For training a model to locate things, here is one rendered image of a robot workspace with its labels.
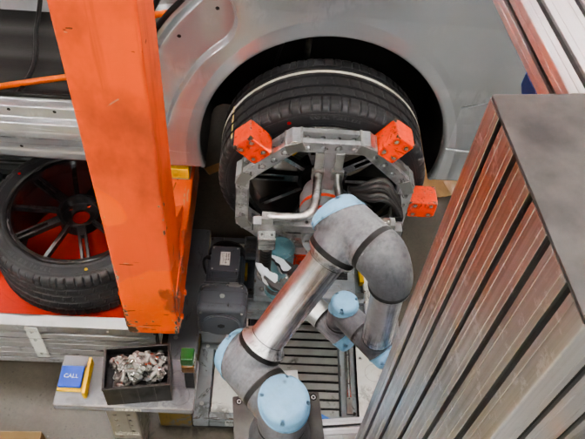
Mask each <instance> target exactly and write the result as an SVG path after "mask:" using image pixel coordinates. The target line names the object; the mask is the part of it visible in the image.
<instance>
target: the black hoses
mask: <svg viewBox="0 0 585 439"><path fill-rule="evenodd" d="M347 194H352V195H353V196H355V197H356V198H357V199H361V200H364V201H366V202H372V203H376V202H383V203H386V204H388V205H389V206H390V207H391V208H392V215H393V218H395V221H399V222H402V220H403V218H404V217H403V210H402V203H401V196H400V194H397V192H396V190H395V188H394V187H393V184H392V183H391V182H390V181H389V180H388V179H386V178H375V179H370V180H368V181H367V182H365V183H363V184H361V185H359V186H348V187H347Z"/></svg>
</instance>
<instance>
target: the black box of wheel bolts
mask: <svg viewBox="0 0 585 439"><path fill-rule="evenodd" d="M101 390H102V391H103V393H104V398H105V400H106V402H107V405H118V404H128V403H141V402H161V401H172V358H171V343H162V344H150V345H137V346H123V347H111V348H104V360H103V373H102V387H101Z"/></svg>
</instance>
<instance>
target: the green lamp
mask: <svg viewBox="0 0 585 439"><path fill-rule="evenodd" d="M194 362H195V349H194V348H181V354H180V363H181V365H186V366H193V365H194Z"/></svg>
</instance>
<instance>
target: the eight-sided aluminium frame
mask: <svg viewBox="0 0 585 439"><path fill-rule="evenodd" d="M295 152H324V153H333V154H337V153H345V154H349V155H362V156H365V157H366V158H367V159H368V160H370V161H371V162H372V163H373V164H374V165H375V166H376V167H377V168H379V169H380V170H381V171H382V172H383V173H384V174H385V175H387V177H388V178H390V180H392V181H393V182H394V183H395V184H396V187H395V190H396V192H397V194H400V196H401V203H402V210H403V217H404V218H403V220H402V222H399V221H395V223H401V224H403V221H404V219H405V216H406V213H407V209H408V206H409V203H410V200H411V198H412V194H413V193H414V187H415V184H414V173H413V171H412V170H411V169H410V168H409V166H406V165H405V164H404V163H403V162H402V161H401V160H400V159H397V160H396V161H395V162H393V163H391V162H389V161H388V160H386V159H384V158H383V157H381V156H380V155H379V154H377V153H378V144H377V136H376V135H373V134H372V133H371V132H366V131H362V130H359V131H350V130H335V129H320V128H305V127H303V126H301V127H292V128H290V129H289V130H285V132H283V133H282V134H280V135H279V136H278V137H276V138H274V139H273V140H272V153H271V154H270V155H269V156H267V157H265V158H264V159H262V160H260V161H259V162H258V163H256V164H253V163H252V162H251V161H250V160H249V159H247V158H246V157H243V158H242V159H241V160H240V161H238V162H237V167H236V176H235V184H236V205H235V223H236V224H238V225H239V226H240V227H241V228H242V227H243V228H244V229H245V230H246V231H248V232H249V233H251V234H253V235H254V236H256V237H257V238H258V231H253V230H252V216H260V214H259V213H257V212H256V211H254V210H253V209H251V208H250V207H249V184H250V180H251V179H253V178H255V177H256V176H258V175H260V174H261V173H262V172H264V171H266V170H268V169H269V168H271V167H273V166H274V165H277V164H278V163H279V162H281V161H282V160H284V159H286V158H288V157H290V156H291V155H293V154H294V153H295ZM278 236H282V237H287V238H288V239H290V240H291V241H292V242H293V243H294V245H295V251H294V253H296V254H305V255H307V254H308V252H309V251H307V250H306V249H305V248H304V247H303V246H302V243H301V234H299V233H286V232H276V237H278Z"/></svg>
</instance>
